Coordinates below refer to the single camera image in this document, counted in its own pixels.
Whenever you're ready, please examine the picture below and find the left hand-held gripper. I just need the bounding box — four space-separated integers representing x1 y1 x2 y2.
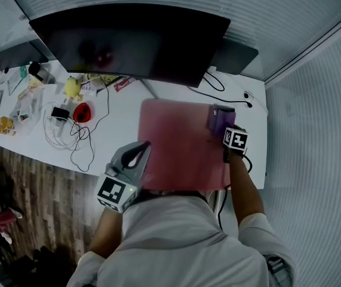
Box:
96 141 152 213

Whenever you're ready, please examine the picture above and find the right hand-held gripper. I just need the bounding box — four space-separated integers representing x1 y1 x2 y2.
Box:
222 124 248 163

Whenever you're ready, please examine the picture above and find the purple cloth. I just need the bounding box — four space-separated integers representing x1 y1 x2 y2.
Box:
208 103 236 137

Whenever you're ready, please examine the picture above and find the pink desk mat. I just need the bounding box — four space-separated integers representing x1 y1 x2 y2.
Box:
137 98 232 191

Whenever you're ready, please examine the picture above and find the person's right forearm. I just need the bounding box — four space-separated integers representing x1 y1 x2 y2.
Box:
226 152 265 230

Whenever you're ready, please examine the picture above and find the person's left forearm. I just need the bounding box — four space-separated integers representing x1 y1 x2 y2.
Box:
88 207 123 258

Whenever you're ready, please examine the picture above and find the red glossy object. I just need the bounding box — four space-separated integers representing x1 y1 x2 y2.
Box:
72 102 93 123

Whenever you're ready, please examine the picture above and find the black monitor stand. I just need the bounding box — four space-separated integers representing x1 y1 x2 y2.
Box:
139 78 160 100

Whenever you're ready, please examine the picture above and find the black charger block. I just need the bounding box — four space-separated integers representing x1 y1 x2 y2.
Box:
51 106 70 121

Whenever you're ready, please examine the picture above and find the yellow plush toy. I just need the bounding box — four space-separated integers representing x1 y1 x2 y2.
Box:
64 75 81 97

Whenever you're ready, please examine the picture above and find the person's white shirt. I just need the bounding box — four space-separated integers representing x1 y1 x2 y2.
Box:
65 194 296 287

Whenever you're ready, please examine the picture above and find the clear plastic bag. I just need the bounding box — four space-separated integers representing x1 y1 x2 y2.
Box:
8 84 44 128

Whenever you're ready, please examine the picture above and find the black monitor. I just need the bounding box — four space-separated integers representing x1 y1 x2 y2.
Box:
28 3 232 88

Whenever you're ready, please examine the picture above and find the orange snack packet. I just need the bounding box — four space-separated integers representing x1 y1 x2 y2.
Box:
0 115 17 136

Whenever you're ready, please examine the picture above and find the black office chair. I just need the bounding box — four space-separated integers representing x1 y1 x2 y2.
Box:
0 40 50 71

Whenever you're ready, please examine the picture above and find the black power cable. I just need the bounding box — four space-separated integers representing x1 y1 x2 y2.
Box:
186 70 253 109

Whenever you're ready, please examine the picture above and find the tangled black cable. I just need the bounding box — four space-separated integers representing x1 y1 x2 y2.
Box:
69 82 111 173

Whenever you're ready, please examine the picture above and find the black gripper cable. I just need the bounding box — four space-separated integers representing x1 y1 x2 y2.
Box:
216 153 254 231

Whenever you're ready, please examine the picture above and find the white cable bundle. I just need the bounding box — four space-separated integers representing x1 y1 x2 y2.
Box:
42 102 83 151

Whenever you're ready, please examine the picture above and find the black strap buckle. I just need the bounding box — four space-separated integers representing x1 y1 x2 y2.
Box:
265 255 287 283

